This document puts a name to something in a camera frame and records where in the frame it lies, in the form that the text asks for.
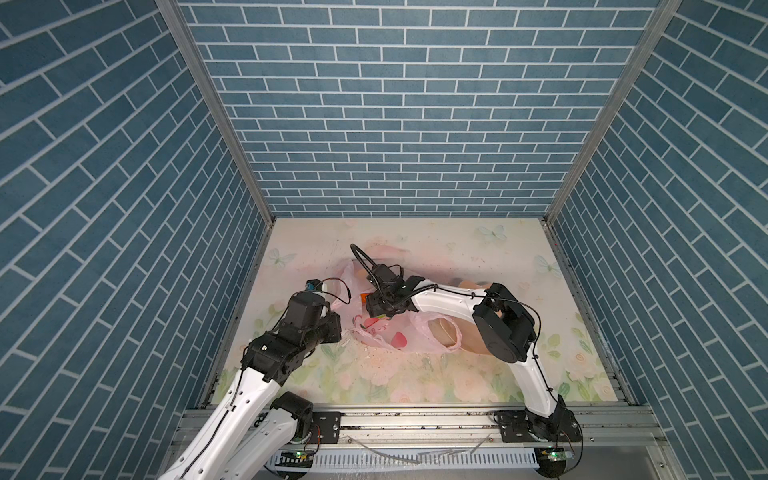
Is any pink plastic bag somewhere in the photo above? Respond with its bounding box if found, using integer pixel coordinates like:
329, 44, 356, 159
332, 260, 460, 354

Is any peach scalloped bowl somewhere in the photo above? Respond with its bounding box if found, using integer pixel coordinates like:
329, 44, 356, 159
428, 316, 491, 356

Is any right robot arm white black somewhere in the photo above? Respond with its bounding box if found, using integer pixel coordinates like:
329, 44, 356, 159
365, 264, 583, 442

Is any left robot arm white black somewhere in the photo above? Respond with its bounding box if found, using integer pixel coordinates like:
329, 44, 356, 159
161, 290, 341, 479

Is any left green circuit board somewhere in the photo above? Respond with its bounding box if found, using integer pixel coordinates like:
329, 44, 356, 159
275, 451, 315, 470

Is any green circuit board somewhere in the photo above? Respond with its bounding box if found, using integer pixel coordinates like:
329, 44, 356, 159
535, 447, 572, 465
275, 451, 315, 470

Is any right green circuit board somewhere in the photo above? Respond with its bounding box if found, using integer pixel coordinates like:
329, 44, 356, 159
535, 447, 572, 465

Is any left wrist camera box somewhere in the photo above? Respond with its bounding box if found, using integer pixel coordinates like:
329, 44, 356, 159
305, 279, 324, 293

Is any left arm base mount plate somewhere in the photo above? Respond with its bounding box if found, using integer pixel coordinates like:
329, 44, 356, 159
256, 410, 343, 446

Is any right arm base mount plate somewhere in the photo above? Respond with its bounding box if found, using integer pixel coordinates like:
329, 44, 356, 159
492, 408, 583, 443

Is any white slotted cable duct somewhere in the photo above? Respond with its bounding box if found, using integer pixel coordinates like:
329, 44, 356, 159
266, 448, 539, 473

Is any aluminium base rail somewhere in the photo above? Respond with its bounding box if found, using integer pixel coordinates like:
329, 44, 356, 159
170, 404, 670, 451

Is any right metal corner post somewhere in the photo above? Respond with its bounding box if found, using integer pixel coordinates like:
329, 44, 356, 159
542, 0, 685, 226

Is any metal corner post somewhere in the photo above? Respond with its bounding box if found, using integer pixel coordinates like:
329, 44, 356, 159
155, 0, 276, 226
542, 0, 685, 226

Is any left metal corner post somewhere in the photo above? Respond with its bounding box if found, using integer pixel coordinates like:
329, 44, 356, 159
155, 0, 276, 226

